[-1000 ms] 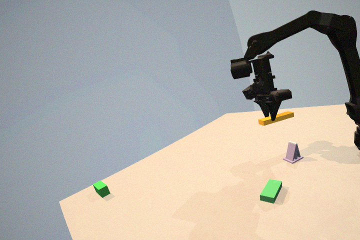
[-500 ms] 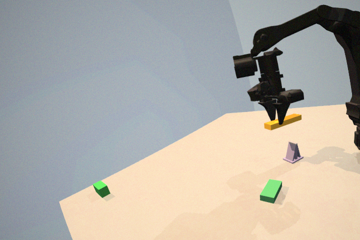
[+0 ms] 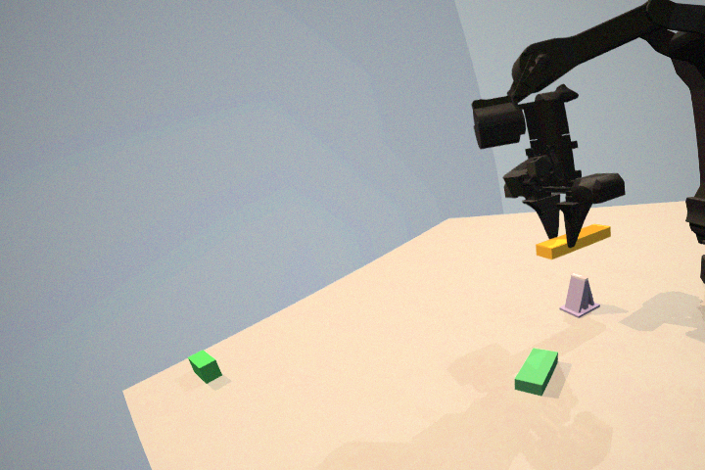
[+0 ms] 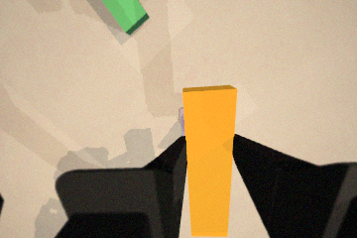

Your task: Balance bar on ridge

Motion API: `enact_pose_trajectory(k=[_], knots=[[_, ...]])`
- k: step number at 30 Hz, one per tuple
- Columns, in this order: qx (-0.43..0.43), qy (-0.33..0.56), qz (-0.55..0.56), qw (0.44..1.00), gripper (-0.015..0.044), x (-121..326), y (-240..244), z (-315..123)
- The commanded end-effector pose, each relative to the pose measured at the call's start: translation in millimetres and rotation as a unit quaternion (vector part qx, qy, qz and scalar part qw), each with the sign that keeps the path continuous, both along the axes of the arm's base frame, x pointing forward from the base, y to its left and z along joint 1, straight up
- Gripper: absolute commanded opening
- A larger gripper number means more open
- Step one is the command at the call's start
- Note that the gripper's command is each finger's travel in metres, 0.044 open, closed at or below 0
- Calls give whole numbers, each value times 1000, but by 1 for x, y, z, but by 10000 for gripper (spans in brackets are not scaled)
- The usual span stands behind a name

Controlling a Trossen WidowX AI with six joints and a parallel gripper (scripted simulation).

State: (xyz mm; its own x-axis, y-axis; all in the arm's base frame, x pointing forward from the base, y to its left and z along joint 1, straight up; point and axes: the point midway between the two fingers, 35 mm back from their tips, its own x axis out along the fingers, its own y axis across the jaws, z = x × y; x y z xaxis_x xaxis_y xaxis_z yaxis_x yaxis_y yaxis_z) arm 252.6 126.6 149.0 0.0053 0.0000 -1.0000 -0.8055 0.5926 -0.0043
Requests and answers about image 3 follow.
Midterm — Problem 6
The orange bar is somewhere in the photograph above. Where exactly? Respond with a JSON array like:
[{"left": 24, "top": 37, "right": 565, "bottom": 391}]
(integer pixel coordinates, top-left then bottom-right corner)
[{"left": 536, "top": 224, "right": 611, "bottom": 259}]

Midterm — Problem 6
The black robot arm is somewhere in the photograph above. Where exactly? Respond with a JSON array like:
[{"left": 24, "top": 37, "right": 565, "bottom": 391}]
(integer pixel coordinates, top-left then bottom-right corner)
[{"left": 471, "top": 0, "right": 705, "bottom": 245}]

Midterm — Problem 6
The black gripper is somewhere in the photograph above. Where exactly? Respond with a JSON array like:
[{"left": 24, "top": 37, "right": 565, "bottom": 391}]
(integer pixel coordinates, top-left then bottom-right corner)
[{"left": 522, "top": 134, "right": 625, "bottom": 248}]

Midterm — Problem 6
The green cube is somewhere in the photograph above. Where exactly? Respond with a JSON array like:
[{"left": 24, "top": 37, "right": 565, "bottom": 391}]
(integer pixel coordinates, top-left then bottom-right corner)
[{"left": 188, "top": 351, "right": 222, "bottom": 384}]

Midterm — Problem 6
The green rectangular block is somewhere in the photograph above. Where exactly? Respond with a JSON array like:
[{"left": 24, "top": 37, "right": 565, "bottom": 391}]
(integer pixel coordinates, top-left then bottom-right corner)
[{"left": 514, "top": 348, "right": 558, "bottom": 396}]

